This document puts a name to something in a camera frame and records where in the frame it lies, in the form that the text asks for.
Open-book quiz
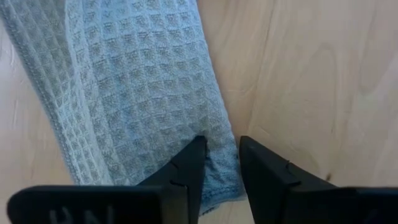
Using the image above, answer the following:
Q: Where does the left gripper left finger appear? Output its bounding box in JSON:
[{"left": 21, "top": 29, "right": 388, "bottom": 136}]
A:
[{"left": 6, "top": 135, "right": 208, "bottom": 224}]

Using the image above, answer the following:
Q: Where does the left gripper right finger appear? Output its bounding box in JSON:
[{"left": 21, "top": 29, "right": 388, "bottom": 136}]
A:
[{"left": 238, "top": 135, "right": 398, "bottom": 224}]

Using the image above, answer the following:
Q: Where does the grey waffle towel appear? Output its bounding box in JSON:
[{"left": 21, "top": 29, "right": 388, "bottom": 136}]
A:
[{"left": 0, "top": 0, "right": 247, "bottom": 216}]

